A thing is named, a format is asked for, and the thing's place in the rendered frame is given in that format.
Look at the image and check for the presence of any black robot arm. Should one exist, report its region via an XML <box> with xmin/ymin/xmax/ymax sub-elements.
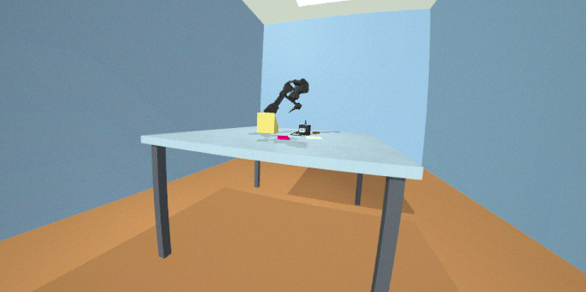
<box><xmin>263</xmin><ymin>78</ymin><xmax>309</xmax><ymax>114</ymax></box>

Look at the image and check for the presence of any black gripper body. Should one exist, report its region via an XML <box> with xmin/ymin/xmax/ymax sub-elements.
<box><xmin>279</xmin><ymin>90</ymin><xmax>302</xmax><ymax>110</ymax></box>

